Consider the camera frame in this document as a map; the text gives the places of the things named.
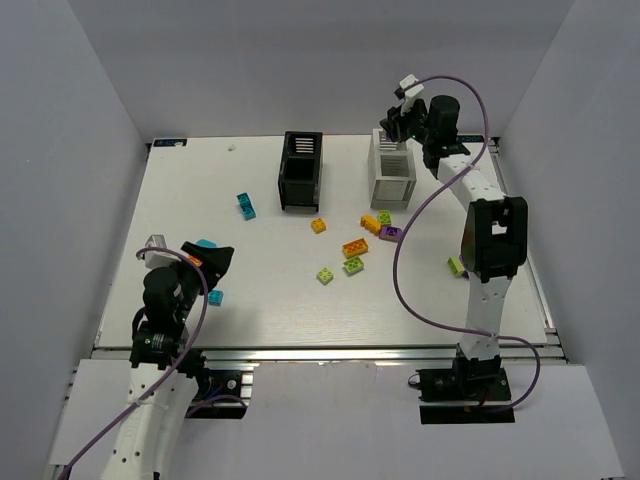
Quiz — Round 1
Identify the green lego brick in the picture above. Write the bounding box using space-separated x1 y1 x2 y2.
343 256 365 276
377 209 392 226

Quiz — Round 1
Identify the light green square lego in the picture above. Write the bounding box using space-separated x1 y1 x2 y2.
316 267 334 286

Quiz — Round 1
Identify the purple curved lego brick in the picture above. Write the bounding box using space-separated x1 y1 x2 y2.
378 225 403 243

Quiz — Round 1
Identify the light green curved lego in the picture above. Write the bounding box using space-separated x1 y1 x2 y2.
447 256 467 278

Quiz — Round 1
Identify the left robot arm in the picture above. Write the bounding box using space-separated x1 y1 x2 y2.
101 241 234 479

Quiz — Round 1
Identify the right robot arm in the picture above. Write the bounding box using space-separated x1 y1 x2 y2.
380 93 528 377

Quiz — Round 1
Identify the cyan lego brick front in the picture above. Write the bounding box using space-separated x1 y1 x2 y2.
207 289 224 306

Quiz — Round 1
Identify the cyan lego brick pair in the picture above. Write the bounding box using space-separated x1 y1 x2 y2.
236 192 256 220

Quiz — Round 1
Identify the white slotted container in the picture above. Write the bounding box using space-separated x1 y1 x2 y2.
368 129 417 211

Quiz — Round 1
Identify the yellow square lego brick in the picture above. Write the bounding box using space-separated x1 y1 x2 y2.
311 218 327 234

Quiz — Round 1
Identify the yellow curved lego brick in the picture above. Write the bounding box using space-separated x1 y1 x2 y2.
360 215 381 236

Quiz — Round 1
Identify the black slotted container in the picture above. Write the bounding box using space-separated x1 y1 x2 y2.
277 131 323 212

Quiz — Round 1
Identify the orange long lego brick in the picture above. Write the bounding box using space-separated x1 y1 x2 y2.
342 238 369 259

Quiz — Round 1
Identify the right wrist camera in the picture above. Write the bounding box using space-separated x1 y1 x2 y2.
394 74 424 108

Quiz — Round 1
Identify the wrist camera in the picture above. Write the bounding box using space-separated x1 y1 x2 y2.
394 74 424 108
136 234 181 270

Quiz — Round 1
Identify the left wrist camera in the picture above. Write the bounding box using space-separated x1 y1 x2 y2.
136 234 181 270

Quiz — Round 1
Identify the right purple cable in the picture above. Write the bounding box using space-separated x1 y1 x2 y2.
391 74 542 414

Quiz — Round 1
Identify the purple cable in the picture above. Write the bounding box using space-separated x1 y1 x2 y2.
51 246 210 480
391 74 542 414

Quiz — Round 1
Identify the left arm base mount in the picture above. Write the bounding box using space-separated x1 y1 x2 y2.
186 368 253 420

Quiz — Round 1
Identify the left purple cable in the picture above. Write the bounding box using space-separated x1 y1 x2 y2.
51 246 210 480

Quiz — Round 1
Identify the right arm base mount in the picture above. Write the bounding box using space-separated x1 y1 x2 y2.
407 368 515 425

